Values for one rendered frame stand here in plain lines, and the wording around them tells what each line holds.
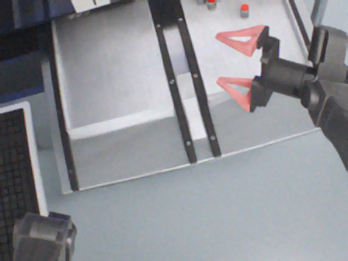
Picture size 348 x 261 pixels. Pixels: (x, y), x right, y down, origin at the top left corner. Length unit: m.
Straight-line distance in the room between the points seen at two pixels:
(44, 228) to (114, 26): 0.76
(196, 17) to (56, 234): 0.79
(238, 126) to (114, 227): 1.00
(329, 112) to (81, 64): 0.78
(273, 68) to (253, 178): 1.30
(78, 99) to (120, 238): 0.92
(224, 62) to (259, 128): 0.18
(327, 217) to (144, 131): 1.06
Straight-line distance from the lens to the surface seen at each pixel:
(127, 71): 1.36
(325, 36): 0.86
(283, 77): 0.89
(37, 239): 0.76
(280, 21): 1.40
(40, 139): 2.09
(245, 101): 0.94
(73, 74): 1.39
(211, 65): 1.34
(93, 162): 1.30
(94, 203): 2.20
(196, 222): 2.13
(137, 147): 1.29
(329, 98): 0.79
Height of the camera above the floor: 2.10
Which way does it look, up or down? 68 degrees down
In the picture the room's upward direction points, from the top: 7 degrees counter-clockwise
